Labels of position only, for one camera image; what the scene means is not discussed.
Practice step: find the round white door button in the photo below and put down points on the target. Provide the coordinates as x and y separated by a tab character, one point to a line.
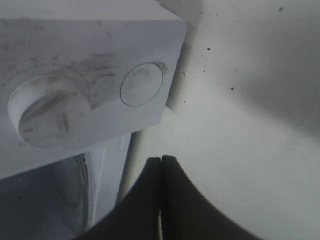
141	84

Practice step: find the white microwave oven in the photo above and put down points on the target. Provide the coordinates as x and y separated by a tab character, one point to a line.
77	79

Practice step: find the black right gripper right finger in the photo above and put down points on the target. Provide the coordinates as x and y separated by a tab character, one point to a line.
186	214

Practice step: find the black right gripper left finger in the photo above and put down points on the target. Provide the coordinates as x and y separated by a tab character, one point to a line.
136	217

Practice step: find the white lower microwave knob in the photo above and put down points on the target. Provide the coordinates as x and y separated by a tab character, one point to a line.
45	110

